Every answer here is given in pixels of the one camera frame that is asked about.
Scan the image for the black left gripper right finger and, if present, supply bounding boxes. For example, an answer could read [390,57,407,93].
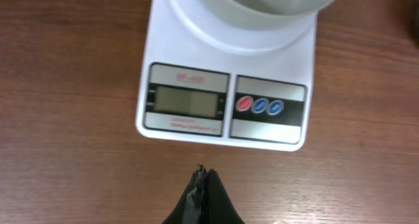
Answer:
[202,170,244,224]

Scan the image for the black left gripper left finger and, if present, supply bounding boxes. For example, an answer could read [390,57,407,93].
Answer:
[162,164,207,224]

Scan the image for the white digital kitchen scale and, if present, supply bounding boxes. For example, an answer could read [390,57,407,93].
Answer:
[136,0,318,151]

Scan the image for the white round bowl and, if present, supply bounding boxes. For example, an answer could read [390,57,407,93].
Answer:
[196,0,348,31]

